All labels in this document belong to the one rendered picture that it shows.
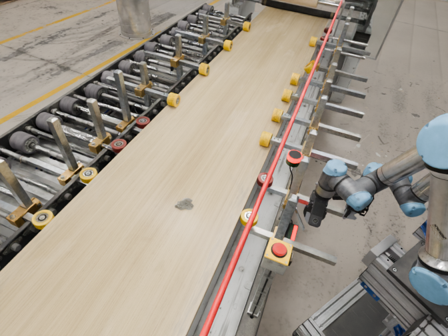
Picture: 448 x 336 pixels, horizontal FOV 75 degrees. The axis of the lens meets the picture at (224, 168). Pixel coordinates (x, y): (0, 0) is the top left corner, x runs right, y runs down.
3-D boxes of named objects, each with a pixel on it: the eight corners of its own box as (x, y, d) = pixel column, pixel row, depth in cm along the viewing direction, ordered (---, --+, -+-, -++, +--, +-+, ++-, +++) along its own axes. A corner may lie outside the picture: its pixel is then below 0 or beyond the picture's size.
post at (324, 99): (305, 159, 189) (329, 95, 155) (303, 163, 187) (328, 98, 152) (299, 157, 190) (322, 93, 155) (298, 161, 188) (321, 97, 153)
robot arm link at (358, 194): (384, 190, 99) (359, 169, 106) (362, 202, 95) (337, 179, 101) (374, 204, 105) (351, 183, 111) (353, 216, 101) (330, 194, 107)
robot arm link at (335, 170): (339, 177, 100) (322, 161, 105) (329, 196, 108) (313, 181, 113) (355, 169, 103) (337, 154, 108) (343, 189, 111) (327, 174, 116)
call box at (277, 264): (287, 257, 91) (293, 245, 85) (282, 277, 86) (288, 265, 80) (266, 249, 92) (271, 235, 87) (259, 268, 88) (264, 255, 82)
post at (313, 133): (294, 191, 177) (318, 129, 142) (293, 195, 174) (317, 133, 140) (289, 189, 178) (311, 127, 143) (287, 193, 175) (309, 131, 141)
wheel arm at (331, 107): (362, 116, 186) (364, 111, 183) (361, 119, 183) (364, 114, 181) (286, 95, 196) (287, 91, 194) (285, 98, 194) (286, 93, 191)
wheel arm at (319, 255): (334, 261, 130) (337, 256, 127) (333, 267, 128) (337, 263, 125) (243, 225, 139) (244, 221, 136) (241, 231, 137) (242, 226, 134)
